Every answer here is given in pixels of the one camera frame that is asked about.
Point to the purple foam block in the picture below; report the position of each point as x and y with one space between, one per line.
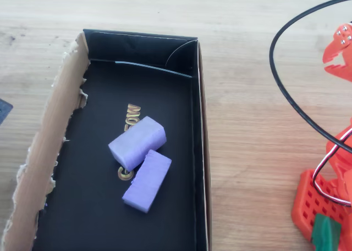
148 182
137 141

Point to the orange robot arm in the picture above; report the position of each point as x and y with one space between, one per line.
305 204

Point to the black cardboard box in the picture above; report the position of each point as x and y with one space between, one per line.
90 179

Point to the dark grey tape patch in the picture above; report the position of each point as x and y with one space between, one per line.
5 112

